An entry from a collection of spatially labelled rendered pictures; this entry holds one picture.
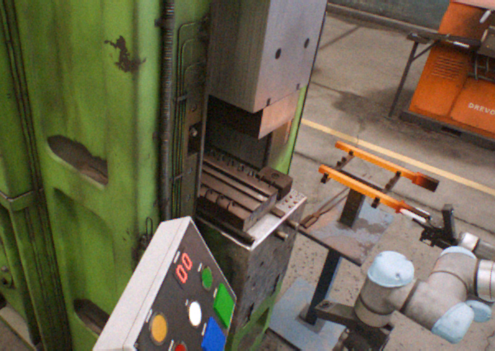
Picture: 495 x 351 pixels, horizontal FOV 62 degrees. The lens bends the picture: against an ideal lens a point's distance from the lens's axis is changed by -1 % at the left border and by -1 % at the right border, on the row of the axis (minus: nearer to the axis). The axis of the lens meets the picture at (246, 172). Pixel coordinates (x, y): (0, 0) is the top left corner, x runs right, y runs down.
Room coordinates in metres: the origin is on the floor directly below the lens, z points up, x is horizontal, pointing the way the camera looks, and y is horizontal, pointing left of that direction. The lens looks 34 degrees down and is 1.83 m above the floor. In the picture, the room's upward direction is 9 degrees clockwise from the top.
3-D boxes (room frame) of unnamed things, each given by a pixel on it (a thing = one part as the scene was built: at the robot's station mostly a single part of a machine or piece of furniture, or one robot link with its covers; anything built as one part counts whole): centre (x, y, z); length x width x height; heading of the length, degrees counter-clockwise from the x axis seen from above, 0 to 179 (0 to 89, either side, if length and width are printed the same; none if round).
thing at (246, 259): (1.23, 0.10, 0.69); 0.56 x 0.38 x 0.45; 60
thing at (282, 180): (1.26, -0.10, 0.95); 0.12 x 0.08 x 0.06; 60
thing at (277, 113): (1.18, 0.11, 1.32); 0.42 x 0.20 x 0.10; 60
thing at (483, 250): (1.04, -0.84, 0.95); 0.11 x 0.08 x 0.09; 58
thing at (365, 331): (0.57, -0.31, 1.07); 0.09 x 0.08 x 0.12; 50
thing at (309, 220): (1.56, -0.44, 0.71); 0.60 x 0.04 x 0.01; 144
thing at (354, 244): (1.41, -0.47, 0.70); 0.40 x 0.30 x 0.02; 149
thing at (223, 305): (0.63, 0.01, 1.01); 0.07 x 0.05 x 0.07; 175
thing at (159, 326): (0.44, 0.11, 1.16); 0.05 x 0.03 x 0.04; 150
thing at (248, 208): (1.18, 0.11, 0.96); 0.42 x 0.20 x 0.09; 60
